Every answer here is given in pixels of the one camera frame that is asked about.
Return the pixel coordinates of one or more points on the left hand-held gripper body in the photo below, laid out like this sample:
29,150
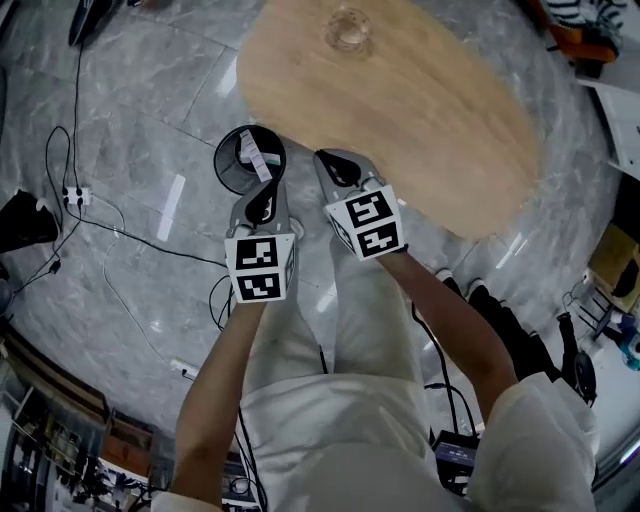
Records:
260,270

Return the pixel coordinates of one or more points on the person's white shirt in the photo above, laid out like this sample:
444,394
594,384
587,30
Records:
350,450

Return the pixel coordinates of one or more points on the person's left forearm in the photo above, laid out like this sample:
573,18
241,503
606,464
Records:
215,390

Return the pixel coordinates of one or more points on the black mesh waste bin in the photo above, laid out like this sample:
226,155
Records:
227,170

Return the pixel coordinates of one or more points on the clear glass cup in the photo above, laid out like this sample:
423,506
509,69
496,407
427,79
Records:
348,27

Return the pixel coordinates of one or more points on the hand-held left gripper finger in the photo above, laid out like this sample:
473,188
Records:
239,220
282,222

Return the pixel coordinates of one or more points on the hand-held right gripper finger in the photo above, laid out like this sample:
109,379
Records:
372,175
325,192

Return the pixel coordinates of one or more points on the white sideboard cabinet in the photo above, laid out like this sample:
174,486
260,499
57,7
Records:
620,125

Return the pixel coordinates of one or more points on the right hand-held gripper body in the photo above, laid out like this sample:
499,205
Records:
370,225

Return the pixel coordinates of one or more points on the white power strip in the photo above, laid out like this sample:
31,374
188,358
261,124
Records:
80,196
184,367

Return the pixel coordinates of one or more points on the brown cardboard box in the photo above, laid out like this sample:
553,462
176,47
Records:
607,255

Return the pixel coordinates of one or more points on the black white striped blanket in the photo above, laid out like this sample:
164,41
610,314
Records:
575,10

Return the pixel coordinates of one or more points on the black electronic box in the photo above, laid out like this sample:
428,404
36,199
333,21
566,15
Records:
455,460

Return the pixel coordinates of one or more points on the person's right forearm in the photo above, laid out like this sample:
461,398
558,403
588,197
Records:
460,330

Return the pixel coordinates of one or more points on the wooden coffee table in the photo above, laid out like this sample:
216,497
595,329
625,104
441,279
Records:
400,125

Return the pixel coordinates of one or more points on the person's pale trousers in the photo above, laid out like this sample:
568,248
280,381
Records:
370,325

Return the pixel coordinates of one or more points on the blue white toy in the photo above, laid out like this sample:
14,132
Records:
631,350

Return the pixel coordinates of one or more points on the dark shelving unit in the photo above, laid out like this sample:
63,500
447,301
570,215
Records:
60,425

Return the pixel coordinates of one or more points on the person's left white shoe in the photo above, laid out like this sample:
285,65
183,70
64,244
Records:
297,230

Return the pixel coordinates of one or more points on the white printed strip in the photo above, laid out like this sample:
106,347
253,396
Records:
255,157

